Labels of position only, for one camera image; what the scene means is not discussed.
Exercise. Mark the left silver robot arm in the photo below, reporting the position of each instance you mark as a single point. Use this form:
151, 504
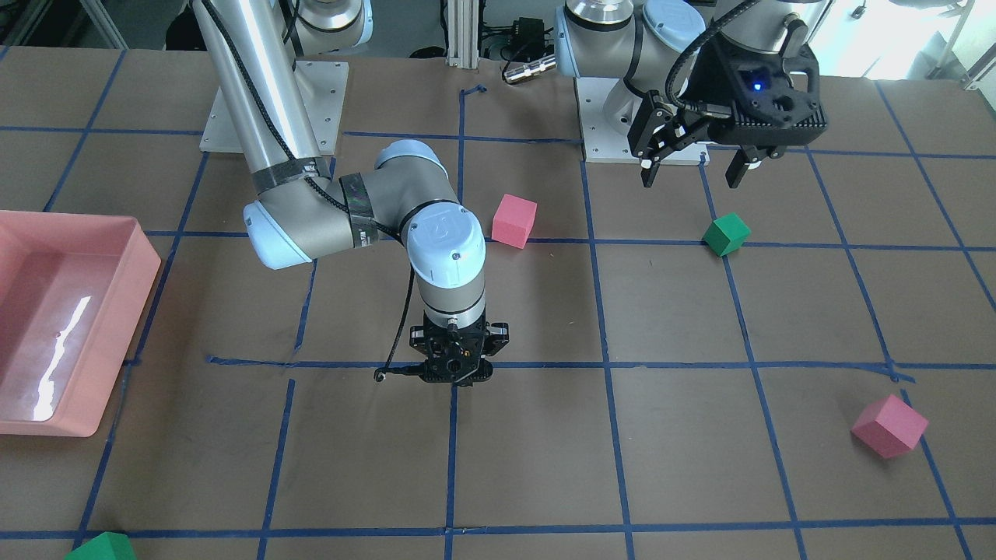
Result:
653, 46

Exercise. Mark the aluminium frame post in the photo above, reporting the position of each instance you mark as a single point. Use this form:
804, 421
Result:
462, 28

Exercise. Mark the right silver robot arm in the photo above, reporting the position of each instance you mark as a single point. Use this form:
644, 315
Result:
302, 211

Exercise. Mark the pink foam cube far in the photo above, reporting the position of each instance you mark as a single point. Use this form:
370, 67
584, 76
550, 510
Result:
890, 427

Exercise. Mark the green foam cube centre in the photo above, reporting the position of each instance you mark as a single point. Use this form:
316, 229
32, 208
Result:
726, 234

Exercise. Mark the green foam cube by bin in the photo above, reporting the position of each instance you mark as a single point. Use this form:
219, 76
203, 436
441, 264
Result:
106, 545

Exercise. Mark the pink plastic bin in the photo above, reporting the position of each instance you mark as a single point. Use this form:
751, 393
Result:
73, 289

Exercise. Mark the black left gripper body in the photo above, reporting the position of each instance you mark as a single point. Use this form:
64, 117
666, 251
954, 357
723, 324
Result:
706, 84

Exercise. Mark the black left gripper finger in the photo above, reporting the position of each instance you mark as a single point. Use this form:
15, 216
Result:
743, 160
649, 166

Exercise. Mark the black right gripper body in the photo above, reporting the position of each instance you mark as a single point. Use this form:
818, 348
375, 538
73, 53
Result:
498, 336

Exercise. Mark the pink foam cube near bases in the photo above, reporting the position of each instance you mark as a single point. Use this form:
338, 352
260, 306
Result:
513, 221

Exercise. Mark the silver cylinder connector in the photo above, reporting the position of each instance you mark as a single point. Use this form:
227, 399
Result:
529, 70

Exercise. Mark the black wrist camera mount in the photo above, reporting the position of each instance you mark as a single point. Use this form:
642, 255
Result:
773, 101

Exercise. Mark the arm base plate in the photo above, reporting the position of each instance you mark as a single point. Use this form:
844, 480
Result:
606, 110
322, 85

